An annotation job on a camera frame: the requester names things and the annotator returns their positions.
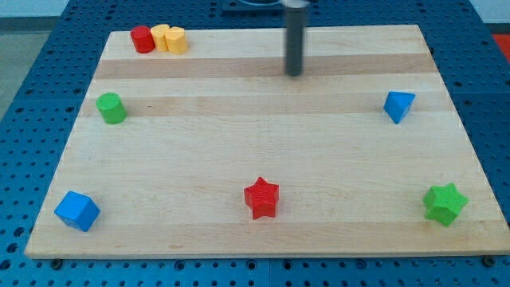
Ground red star block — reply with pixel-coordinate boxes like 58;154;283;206
244;177;280;219

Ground yellow block left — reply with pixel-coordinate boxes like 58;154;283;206
151;24;170;52

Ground green star block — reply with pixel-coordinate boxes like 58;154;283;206
422;183;469;227

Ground red cylinder block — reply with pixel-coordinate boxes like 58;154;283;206
130;26;155;53

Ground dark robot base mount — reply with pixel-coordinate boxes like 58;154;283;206
220;0;310;13

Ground green cylinder block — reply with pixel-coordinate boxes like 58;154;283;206
96;92;128;124

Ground wooden board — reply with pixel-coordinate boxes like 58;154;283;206
25;25;509;259

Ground yellow block right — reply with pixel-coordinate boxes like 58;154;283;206
164;26;188;54

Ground blue triangle block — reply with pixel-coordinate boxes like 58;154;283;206
383;91;416;124

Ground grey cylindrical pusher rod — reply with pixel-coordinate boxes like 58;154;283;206
281;0;309;77

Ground yellow block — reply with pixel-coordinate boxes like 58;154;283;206
164;26;188;54
151;24;170;52

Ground blue cube block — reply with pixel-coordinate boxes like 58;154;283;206
54;191;100;232

